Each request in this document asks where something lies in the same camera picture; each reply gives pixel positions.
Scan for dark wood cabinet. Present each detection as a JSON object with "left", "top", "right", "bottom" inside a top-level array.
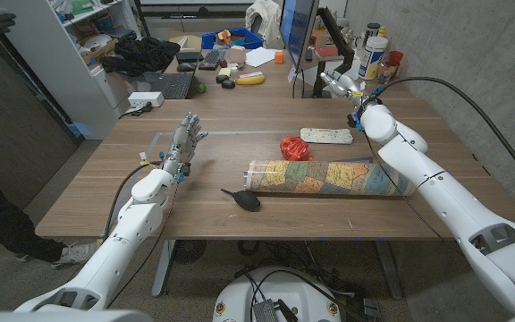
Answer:
[{"left": 0, "top": 34, "right": 84, "bottom": 211}]

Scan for red book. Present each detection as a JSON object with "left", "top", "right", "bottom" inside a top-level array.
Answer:
[{"left": 315, "top": 44, "right": 340, "bottom": 59}]

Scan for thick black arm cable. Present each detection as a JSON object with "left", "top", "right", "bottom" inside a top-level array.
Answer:
[
  {"left": 371, "top": 75, "right": 515, "bottom": 197},
  {"left": 101, "top": 159, "right": 164, "bottom": 239}
]

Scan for beige rounded block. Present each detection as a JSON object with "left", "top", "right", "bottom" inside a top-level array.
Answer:
[{"left": 228, "top": 45, "right": 247, "bottom": 65}]

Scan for white hanging garment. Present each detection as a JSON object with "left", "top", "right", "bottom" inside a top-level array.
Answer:
[{"left": 244, "top": 0, "right": 283, "bottom": 44}]

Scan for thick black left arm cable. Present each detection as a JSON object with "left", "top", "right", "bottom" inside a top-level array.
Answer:
[{"left": 101, "top": 159, "right": 164, "bottom": 239}]

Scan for yellow banana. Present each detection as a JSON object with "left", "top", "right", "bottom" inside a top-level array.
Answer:
[{"left": 235, "top": 74, "right": 266, "bottom": 86}]

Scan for rolled colourful map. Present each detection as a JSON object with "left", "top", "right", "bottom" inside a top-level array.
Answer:
[{"left": 243, "top": 159, "right": 418, "bottom": 198}]

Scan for clear glass with items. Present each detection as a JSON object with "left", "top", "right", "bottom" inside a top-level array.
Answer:
[{"left": 376, "top": 60, "right": 398, "bottom": 85}]

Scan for red crumpled mesh bag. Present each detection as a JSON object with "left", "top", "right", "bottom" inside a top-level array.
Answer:
[{"left": 279, "top": 136, "right": 314, "bottom": 163}]

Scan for blue plastic bin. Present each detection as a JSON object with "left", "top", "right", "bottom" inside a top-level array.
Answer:
[{"left": 201, "top": 26, "right": 265, "bottom": 50}]

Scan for white power strip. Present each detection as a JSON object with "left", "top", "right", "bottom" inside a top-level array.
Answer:
[{"left": 127, "top": 91, "right": 165, "bottom": 109}]

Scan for white shelf unit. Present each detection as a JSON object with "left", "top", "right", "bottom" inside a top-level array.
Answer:
[{"left": 0, "top": 0, "right": 142, "bottom": 140}]

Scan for black rubber air blower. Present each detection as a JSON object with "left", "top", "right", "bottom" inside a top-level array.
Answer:
[{"left": 220, "top": 188, "right": 262, "bottom": 213}]

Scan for black keyboard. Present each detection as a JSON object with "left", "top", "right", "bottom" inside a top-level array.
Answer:
[
  {"left": 143, "top": 71, "right": 196, "bottom": 100},
  {"left": 198, "top": 47, "right": 223, "bottom": 72}
]

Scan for white paper sheet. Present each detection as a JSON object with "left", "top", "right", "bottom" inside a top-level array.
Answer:
[{"left": 244, "top": 46, "right": 281, "bottom": 69}]

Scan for grey metal table leg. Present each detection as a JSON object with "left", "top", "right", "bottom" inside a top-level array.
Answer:
[
  {"left": 375, "top": 240, "right": 404, "bottom": 301},
  {"left": 151, "top": 239, "right": 176, "bottom": 298}
]

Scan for small black box device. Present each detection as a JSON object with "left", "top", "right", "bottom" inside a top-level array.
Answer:
[{"left": 175, "top": 51, "right": 204, "bottom": 64}]

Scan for computer monitor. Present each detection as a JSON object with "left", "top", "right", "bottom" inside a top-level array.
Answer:
[{"left": 279, "top": 0, "right": 320, "bottom": 72}]

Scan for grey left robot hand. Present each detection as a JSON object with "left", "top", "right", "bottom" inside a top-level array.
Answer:
[{"left": 161, "top": 111, "right": 209, "bottom": 176}]

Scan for person leg black trousers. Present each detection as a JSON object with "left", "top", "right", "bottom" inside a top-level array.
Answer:
[{"left": 0, "top": 156, "right": 64, "bottom": 263}]

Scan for black crumpled cloth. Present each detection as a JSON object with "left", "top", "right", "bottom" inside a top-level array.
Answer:
[{"left": 99, "top": 35, "right": 182, "bottom": 77}]

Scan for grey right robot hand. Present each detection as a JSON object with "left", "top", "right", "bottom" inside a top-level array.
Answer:
[{"left": 319, "top": 70, "right": 369, "bottom": 107}]

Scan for black round floor fan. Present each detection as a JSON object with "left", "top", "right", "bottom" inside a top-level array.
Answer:
[{"left": 172, "top": 240, "right": 207, "bottom": 265}]

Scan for white sneaker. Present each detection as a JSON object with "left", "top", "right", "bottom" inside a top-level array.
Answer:
[{"left": 15, "top": 241, "right": 100, "bottom": 270}]

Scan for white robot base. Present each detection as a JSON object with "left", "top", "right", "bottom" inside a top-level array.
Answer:
[{"left": 212, "top": 267, "right": 342, "bottom": 322}]

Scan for black lidded bottle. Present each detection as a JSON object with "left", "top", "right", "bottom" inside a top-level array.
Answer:
[{"left": 363, "top": 22, "right": 382, "bottom": 46}]

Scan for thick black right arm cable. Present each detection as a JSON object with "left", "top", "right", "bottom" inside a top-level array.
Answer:
[{"left": 371, "top": 75, "right": 515, "bottom": 197}]

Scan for white wipes canister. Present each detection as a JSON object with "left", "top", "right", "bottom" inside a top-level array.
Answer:
[{"left": 358, "top": 36, "right": 389, "bottom": 81}]

